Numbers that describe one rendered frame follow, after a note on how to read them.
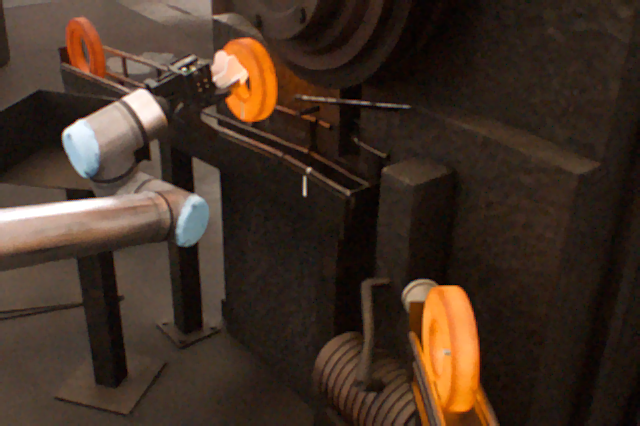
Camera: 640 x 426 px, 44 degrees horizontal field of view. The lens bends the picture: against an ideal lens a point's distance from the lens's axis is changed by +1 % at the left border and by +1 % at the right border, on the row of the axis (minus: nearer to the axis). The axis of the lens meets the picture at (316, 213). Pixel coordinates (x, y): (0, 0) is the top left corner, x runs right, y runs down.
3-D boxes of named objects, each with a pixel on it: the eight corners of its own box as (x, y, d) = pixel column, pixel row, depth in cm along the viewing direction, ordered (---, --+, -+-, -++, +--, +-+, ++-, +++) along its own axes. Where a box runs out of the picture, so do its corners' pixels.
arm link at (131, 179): (138, 239, 144) (118, 191, 135) (93, 218, 149) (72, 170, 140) (171, 207, 149) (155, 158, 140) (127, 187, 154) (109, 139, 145)
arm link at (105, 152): (69, 166, 141) (49, 122, 134) (128, 133, 146) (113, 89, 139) (94, 191, 136) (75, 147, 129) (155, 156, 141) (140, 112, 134)
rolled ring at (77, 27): (87, 23, 211) (99, 21, 213) (61, 15, 225) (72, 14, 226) (99, 90, 219) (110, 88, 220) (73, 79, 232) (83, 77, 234)
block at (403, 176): (414, 270, 143) (426, 150, 131) (446, 290, 137) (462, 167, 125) (370, 290, 137) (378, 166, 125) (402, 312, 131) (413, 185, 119)
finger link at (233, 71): (254, 46, 146) (213, 68, 142) (261, 74, 149) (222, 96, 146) (244, 42, 148) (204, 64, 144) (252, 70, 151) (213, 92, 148)
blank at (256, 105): (230, 33, 155) (215, 36, 153) (275, 44, 144) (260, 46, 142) (236, 110, 161) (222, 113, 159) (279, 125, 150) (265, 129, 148)
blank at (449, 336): (449, 400, 108) (424, 401, 107) (443, 286, 109) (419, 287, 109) (483, 419, 92) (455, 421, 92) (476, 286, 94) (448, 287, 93)
